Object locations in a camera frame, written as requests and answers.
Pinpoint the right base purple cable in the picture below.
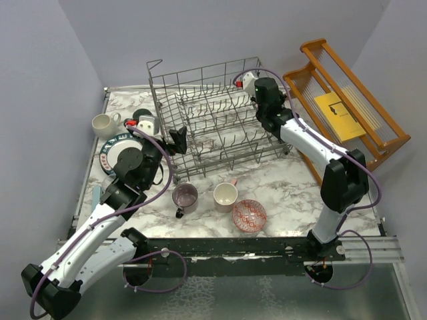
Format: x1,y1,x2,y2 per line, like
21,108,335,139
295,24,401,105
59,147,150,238
305,229,374,291

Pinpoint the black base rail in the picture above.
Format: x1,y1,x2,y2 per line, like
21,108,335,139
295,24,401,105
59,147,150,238
116,228,354,277

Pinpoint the cream mug at left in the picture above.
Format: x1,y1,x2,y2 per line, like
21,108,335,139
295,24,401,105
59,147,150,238
91,113,121,140

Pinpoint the dark green mug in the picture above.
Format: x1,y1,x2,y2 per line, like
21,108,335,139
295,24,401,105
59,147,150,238
123,109,152,127

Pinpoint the wooden dish drying rack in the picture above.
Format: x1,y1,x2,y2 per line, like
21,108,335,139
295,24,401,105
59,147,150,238
283,39,411,171

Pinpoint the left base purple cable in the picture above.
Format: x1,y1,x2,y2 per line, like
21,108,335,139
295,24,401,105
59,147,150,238
121,248,189,294

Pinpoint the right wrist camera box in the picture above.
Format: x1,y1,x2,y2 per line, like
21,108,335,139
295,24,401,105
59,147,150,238
235,71,258,97

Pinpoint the clear drinking glass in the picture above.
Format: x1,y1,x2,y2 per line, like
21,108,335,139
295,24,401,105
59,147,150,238
101,175,116,193

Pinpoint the red patterned bowl left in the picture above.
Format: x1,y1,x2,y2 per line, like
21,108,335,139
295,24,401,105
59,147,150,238
232,199,267,233

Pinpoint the cream mug pink handle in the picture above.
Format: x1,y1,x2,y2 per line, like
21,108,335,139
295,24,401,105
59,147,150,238
213,179,238,213

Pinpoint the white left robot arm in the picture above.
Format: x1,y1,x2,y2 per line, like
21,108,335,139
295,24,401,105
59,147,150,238
21,126,187,319

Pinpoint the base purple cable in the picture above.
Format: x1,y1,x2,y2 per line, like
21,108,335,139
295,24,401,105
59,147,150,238
305,229,374,291
121,248,189,294

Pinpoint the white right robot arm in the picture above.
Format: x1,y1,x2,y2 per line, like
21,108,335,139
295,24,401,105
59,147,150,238
242,72,369,261

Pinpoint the round plate dark lettered rim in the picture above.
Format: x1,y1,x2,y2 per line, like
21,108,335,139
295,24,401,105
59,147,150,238
99,133,142,175

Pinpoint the grey wire dish rack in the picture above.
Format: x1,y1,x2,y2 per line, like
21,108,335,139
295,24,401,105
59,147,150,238
146,57,292,184

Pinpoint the purple mug black handle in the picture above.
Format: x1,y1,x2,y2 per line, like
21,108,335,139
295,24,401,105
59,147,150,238
172,183,198,219

